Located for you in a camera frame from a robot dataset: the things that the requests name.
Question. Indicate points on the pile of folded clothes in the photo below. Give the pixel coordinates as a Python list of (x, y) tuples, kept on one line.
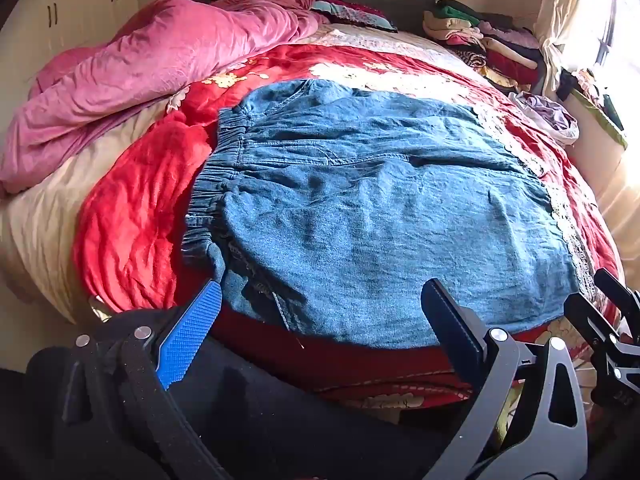
[(500, 55)]

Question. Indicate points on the blue denim skirt lace trim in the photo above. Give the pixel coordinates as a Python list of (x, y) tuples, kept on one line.
[(375, 210)]

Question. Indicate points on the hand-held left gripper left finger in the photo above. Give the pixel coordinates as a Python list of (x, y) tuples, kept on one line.
[(192, 330)]

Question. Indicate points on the pink quilt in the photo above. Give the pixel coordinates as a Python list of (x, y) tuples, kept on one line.
[(125, 75)]

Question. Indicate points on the patterned pillow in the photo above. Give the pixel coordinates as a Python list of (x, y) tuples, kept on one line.
[(350, 12)]

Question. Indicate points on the purple garment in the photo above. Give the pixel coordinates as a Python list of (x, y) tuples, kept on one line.
[(555, 117)]

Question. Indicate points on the red floral blanket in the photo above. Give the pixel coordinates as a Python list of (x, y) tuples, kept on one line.
[(130, 220)]

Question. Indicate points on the cream wardrobe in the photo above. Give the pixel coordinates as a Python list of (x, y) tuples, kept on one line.
[(75, 0)]

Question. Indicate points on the beige bed sheet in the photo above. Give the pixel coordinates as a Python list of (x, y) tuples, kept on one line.
[(40, 220)]

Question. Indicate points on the patterned laundry basket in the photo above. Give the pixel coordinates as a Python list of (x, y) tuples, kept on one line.
[(530, 107)]

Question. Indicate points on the person's black clothing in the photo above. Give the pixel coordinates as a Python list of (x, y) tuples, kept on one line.
[(300, 410)]

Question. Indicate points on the green trimmed cloth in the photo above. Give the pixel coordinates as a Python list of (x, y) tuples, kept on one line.
[(607, 125)]

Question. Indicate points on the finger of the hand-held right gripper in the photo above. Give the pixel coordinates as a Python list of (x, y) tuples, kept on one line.
[(617, 287), (595, 322)]

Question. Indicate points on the cream curtain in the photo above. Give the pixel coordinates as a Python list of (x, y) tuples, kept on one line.
[(560, 10)]

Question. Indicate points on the white fleecy blanket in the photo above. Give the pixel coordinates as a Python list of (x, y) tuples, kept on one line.
[(390, 42)]

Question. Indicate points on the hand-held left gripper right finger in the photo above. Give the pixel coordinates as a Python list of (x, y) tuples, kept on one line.
[(450, 320)]

